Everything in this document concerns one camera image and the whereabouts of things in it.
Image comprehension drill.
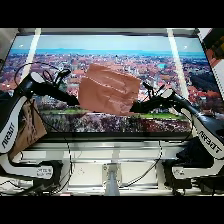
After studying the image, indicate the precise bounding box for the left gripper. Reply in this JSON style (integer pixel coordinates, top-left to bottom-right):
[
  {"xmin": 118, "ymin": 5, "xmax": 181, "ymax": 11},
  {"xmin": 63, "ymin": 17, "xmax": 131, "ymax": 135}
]
[{"xmin": 60, "ymin": 90, "xmax": 81, "ymax": 107}]

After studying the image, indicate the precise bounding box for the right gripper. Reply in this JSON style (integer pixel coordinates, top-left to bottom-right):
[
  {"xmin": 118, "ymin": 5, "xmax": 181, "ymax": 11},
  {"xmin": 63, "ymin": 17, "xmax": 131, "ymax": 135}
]
[{"xmin": 129, "ymin": 98, "xmax": 154, "ymax": 114}]

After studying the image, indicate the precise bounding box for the brown garment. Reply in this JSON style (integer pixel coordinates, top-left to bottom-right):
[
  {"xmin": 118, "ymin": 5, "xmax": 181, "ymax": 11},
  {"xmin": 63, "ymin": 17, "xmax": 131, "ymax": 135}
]
[{"xmin": 8, "ymin": 99, "xmax": 48, "ymax": 162}]

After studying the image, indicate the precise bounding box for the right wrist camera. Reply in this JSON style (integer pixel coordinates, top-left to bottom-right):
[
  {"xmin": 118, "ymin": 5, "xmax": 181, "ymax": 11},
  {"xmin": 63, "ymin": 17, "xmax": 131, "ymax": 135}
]
[{"xmin": 142, "ymin": 81, "xmax": 166, "ymax": 102}]

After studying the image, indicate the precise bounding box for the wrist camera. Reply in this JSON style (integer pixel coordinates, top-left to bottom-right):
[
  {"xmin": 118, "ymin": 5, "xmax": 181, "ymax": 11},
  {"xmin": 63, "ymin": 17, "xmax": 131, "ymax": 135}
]
[
  {"xmin": 54, "ymin": 68, "xmax": 72, "ymax": 88},
  {"xmin": 142, "ymin": 81, "xmax": 166, "ymax": 102}
]

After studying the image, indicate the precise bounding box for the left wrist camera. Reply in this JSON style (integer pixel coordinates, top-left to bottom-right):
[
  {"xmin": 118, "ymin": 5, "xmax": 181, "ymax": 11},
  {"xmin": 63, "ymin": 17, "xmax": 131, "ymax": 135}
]
[{"xmin": 54, "ymin": 68, "xmax": 72, "ymax": 88}]

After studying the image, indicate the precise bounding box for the black cable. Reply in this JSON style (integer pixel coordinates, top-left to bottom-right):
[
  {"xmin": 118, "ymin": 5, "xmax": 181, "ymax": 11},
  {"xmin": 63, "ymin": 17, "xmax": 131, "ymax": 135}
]
[
  {"xmin": 13, "ymin": 61, "xmax": 62, "ymax": 88},
  {"xmin": 30, "ymin": 99, "xmax": 74, "ymax": 194},
  {"xmin": 120, "ymin": 139, "xmax": 165, "ymax": 188}
]

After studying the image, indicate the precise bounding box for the silver frame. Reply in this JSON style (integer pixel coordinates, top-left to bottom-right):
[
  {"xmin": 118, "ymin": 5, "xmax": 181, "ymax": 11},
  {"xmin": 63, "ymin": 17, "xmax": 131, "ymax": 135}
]
[{"xmin": 0, "ymin": 139, "xmax": 224, "ymax": 197}]

